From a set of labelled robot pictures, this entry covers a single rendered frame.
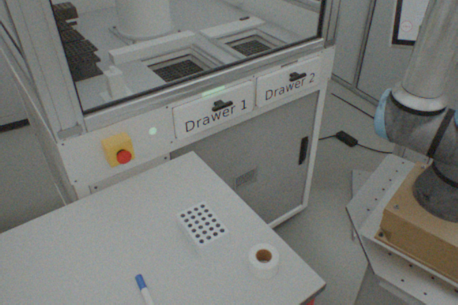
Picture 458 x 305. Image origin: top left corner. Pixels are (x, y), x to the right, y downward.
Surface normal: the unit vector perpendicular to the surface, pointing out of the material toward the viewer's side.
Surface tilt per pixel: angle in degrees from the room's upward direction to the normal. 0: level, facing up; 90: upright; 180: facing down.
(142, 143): 90
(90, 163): 90
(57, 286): 0
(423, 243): 90
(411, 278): 0
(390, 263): 0
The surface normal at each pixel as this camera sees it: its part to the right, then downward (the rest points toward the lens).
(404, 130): -0.56, 0.52
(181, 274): 0.00, -0.79
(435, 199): -0.75, 0.11
